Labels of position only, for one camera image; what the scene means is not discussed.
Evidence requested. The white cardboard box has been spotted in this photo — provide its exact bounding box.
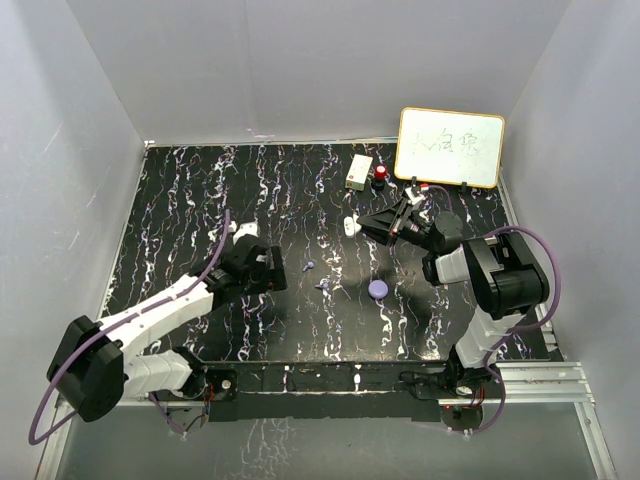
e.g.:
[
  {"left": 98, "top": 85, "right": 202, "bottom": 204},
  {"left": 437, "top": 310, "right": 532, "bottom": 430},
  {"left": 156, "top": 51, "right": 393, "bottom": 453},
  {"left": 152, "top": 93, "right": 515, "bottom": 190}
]
[{"left": 345, "top": 154, "right": 373, "bottom": 191}]

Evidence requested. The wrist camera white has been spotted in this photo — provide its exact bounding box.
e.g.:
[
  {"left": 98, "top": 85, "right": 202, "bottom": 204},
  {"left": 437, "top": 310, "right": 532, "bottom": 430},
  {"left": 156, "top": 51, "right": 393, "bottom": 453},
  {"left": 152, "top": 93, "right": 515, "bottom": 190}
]
[
  {"left": 404, "top": 185, "right": 427, "bottom": 208},
  {"left": 232, "top": 222, "right": 259, "bottom": 245}
]

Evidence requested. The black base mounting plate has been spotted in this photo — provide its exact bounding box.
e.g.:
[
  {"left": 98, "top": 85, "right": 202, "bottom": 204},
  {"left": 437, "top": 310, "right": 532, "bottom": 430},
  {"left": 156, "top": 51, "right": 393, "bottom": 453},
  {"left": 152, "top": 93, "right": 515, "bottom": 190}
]
[{"left": 149, "top": 359, "right": 501, "bottom": 424}]

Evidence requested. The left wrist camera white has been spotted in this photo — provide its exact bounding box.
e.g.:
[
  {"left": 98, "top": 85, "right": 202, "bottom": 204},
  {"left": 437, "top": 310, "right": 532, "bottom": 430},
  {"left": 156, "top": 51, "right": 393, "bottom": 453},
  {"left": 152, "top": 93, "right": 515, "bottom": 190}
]
[{"left": 232, "top": 222, "right": 259, "bottom": 245}]

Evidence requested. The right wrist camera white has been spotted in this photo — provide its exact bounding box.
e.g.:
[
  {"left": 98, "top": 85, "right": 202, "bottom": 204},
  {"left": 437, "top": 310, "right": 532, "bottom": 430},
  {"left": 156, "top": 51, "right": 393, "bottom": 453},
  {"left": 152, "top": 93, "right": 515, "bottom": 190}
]
[{"left": 404, "top": 185, "right": 427, "bottom": 208}]

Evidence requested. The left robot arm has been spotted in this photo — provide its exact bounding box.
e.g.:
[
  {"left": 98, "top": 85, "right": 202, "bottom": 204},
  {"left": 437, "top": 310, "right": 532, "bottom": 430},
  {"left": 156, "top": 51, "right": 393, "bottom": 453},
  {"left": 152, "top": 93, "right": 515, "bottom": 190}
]
[{"left": 46, "top": 234, "right": 287, "bottom": 422}]

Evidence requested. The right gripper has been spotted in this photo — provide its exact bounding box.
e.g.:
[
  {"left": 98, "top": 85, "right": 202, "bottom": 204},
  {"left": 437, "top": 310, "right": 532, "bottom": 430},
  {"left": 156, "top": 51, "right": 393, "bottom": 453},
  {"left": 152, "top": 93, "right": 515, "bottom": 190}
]
[{"left": 356, "top": 198, "right": 438, "bottom": 253}]

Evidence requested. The white earbud charging case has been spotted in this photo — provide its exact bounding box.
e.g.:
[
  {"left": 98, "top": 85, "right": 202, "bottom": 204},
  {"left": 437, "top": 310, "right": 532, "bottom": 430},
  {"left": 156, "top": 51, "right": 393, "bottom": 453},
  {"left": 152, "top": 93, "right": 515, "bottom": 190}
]
[{"left": 343, "top": 214, "right": 362, "bottom": 238}]

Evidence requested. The red emergency stop button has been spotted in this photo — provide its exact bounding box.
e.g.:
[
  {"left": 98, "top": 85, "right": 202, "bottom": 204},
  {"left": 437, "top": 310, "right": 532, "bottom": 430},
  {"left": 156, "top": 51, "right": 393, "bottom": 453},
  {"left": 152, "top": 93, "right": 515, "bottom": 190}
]
[{"left": 371, "top": 165, "right": 387, "bottom": 191}]

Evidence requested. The white whiteboard yellow frame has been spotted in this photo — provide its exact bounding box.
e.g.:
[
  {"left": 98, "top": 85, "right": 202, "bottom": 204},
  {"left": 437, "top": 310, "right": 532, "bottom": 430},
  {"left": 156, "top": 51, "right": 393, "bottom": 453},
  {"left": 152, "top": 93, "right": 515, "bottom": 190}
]
[{"left": 394, "top": 107, "right": 506, "bottom": 189}]

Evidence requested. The purple round earbud case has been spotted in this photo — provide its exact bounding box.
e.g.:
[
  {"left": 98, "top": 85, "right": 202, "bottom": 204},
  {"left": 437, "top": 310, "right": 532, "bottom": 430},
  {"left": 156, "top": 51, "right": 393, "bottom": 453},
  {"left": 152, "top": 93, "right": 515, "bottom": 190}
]
[{"left": 368, "top": 279, "right": 389, "bottom": 300}]

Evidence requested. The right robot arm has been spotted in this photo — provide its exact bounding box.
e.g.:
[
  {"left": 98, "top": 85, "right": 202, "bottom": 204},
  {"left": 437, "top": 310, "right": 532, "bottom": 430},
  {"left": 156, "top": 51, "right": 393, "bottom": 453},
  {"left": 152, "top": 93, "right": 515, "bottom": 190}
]
[{"left": 352, "top": 198, "right": 551, "bottom": 397}]

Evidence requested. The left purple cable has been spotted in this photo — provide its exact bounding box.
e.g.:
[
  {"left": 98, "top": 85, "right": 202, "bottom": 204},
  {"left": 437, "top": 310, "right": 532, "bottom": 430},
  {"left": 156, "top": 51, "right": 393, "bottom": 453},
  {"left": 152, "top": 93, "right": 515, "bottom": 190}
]
[{"left": 28, "top": 209, "right": 234, "bottom": 446}]

